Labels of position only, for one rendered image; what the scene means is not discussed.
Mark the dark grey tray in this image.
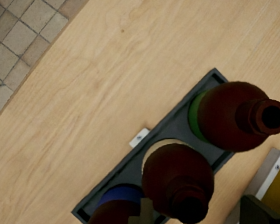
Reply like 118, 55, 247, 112
71, 67, 236, 224

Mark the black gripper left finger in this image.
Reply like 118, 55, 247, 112
128, 198, 154, 224

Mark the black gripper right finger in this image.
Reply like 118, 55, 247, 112
239, 194, 280, 224

